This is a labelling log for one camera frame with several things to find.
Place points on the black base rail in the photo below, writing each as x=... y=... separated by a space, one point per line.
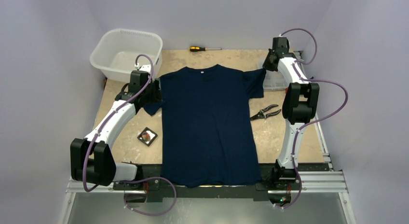
x=159 y=189

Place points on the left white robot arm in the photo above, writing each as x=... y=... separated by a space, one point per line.
x=91 y=159

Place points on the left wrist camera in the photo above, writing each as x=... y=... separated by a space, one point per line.
x=146 y=68

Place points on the brooch in black box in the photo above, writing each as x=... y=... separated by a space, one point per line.
x=147 y=136

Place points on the navy blue t-shirt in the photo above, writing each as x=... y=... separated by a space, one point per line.
x=207 y=133

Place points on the black handled pliers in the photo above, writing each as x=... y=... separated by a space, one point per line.
x=264 y=114

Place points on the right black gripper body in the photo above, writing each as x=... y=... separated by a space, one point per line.
x=268 y=62

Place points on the yellow black screwdriver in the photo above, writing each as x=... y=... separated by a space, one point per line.
x=201 y=49

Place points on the white plastic tub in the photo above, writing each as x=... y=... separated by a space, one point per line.
x=115 y=55

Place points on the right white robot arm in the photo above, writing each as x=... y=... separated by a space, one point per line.
x=298 y=109

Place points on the clear plastic parts box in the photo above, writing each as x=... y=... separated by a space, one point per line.
x=274 y=81

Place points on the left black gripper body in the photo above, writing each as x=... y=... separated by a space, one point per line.
x=152 y=92

